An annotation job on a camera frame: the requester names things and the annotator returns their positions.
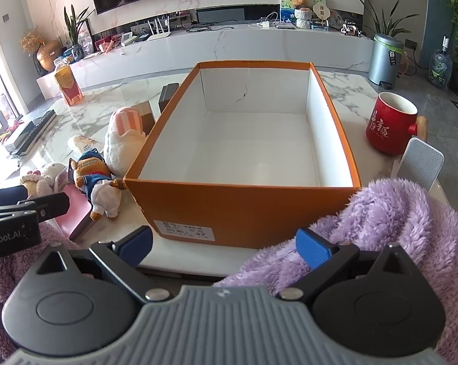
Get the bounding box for pink striped plush toy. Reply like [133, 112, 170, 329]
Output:
[103, 107, 146, 177]

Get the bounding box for white bunny plush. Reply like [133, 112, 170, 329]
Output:
[20, 162, 68, 199]

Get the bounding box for pink notebook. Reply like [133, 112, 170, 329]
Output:
[53, 183, 95, 242]

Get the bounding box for blue dressed plush doll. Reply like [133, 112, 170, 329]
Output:
[69, 148, 125, 221]

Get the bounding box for purple fluffy sleeve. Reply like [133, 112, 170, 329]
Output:
[214, 179, 458, 364]

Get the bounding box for orange juice carton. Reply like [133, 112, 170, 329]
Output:
[54, 64, 83, 106]

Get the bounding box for gold cardboard box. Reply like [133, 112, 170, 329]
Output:
[133, 101, 156, 135]

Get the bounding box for copper vase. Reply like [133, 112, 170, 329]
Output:
[36, 40, 62, 73]

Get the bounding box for potted green plant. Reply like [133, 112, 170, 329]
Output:
[63, 6, 94, 62]

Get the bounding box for grey metal box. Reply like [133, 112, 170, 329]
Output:
[158, 82, 179, 113]

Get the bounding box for red ceramic mug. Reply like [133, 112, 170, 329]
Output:
[366, 92, 428, 155]

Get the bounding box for orange cardboard box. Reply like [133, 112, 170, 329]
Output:
[124, 60, 361, 249]

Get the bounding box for white wifi router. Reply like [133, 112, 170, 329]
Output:
[148, 16, 171, 41]

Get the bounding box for silver trash bin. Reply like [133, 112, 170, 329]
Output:
[368, 34, 404, 90]

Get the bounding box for water bottle jug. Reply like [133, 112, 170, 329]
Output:
[428, 36, 453, 90]

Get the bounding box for long white tv cabinet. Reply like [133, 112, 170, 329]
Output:
[36, 22, 375, 100]

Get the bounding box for teddy bear figurine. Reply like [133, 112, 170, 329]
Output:
[291, 0, 310, 11]

